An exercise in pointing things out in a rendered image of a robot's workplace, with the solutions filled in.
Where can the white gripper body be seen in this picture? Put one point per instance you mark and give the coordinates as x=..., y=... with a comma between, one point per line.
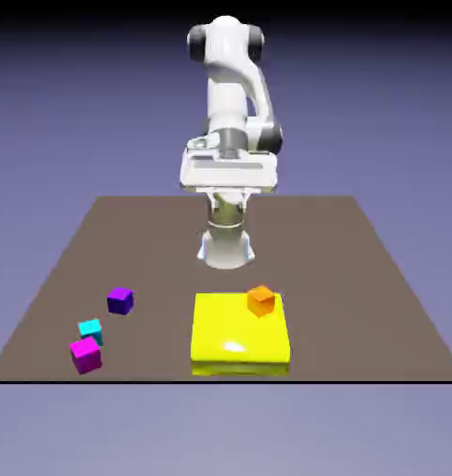
x=229, y=173

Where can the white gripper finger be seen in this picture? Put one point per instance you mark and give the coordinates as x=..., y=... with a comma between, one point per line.
x=245, y=199
x=214, y=199

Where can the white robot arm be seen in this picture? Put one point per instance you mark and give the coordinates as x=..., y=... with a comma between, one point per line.
x=226, y=93

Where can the small magenta cube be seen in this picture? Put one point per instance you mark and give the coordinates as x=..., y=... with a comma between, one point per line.
x=85, y=354

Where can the small orange cube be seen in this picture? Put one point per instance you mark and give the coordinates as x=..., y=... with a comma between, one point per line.
x=261, y=300

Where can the small cyan cube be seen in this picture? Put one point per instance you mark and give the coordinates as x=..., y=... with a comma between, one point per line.
x=89, y=328

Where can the large yellow box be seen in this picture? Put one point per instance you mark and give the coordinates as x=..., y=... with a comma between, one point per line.
x=239, y=333

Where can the small purple cube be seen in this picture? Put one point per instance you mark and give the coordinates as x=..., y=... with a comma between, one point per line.
x=120, y=300

